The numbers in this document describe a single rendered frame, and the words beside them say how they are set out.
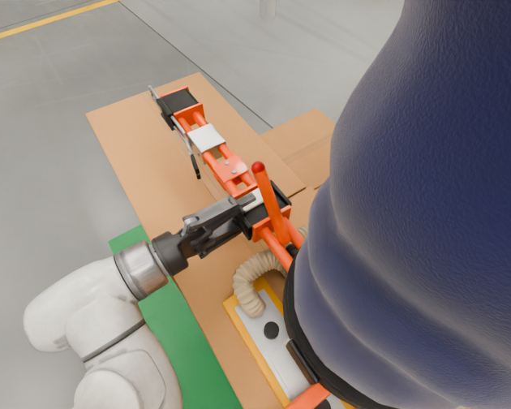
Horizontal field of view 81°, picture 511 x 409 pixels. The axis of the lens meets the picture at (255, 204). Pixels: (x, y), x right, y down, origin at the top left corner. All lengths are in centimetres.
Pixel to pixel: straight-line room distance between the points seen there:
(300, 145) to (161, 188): 81
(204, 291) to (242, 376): 17
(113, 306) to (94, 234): 149
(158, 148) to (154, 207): 20
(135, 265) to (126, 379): 16
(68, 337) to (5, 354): 143
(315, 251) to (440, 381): 10
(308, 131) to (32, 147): 197
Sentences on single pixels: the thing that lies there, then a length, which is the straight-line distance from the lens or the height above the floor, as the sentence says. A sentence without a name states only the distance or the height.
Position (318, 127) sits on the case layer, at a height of 54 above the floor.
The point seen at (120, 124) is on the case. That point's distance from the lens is 102.
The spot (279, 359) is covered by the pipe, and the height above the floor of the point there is 100.
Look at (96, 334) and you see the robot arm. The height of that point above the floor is 110.
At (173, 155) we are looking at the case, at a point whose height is 94.
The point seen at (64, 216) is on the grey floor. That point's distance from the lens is 217.
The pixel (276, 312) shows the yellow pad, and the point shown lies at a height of 97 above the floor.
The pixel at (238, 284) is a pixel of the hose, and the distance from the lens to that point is 57.
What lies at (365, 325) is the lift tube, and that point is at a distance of 20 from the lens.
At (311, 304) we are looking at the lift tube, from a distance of 29.
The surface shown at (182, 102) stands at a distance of 77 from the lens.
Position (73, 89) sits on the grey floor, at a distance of 307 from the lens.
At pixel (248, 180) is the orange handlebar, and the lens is 61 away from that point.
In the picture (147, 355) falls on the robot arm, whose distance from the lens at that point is 53.
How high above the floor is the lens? 157
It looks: 57 degrees down
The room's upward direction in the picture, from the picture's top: straight up
